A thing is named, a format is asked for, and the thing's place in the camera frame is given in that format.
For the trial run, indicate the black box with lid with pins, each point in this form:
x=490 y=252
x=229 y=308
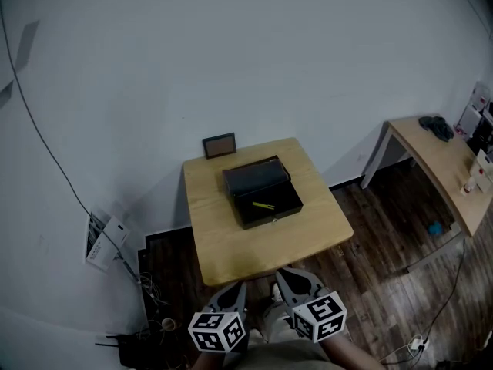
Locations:
x=246 y=183

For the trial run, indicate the dark crumpled cloth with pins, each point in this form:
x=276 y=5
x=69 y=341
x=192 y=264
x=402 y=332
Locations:
x=437 y=126

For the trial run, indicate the small yellow-green item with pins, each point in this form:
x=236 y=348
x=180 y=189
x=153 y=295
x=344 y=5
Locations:
x=263 y=205

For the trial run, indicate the dark picture frame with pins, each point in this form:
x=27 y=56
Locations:
x=219 y=146

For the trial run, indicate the small white bottle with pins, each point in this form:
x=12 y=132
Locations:
x=468 y=187

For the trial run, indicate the white power adapter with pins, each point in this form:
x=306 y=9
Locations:
x=419 y=343

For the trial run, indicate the square wooden table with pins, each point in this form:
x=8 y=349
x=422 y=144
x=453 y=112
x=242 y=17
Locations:
x=215 y=241

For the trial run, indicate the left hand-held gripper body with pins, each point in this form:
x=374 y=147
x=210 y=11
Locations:
x=215 y=331

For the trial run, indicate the person's right forearm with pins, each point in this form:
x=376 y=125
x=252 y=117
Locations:
x=346 y=355

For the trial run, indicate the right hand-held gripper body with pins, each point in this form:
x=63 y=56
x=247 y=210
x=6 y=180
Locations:
x=317 y=316

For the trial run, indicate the person's grey trousers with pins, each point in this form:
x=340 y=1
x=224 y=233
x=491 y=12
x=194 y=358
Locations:
x=281 y=345

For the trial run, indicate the white storage rack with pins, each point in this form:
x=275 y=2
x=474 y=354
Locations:
x=475 y=118

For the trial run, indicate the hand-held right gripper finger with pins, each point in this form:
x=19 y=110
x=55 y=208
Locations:
x=304 y=276
x=283 y=287

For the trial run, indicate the grey tape strip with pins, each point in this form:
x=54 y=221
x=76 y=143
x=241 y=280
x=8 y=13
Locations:
x=5 y=95
x=27 y=44

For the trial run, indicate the small blue object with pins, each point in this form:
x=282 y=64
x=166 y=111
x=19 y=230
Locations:
x=435 y=228

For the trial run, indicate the brown tape roll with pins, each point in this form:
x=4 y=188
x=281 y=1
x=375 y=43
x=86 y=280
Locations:
x=168 y=323

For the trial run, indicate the black router with antennas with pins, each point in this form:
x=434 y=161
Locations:
x=129 y=347

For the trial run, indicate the white printed booklet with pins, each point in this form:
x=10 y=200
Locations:
x=104 y=245

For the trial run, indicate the white box with red dot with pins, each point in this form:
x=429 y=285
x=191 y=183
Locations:
x=482 y=170

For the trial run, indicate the person's white shoe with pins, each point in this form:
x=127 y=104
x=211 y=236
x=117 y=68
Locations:
x=276 y=293

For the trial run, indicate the long wooden desk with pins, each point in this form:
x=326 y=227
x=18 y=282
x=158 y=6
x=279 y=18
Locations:
x=435 y=160

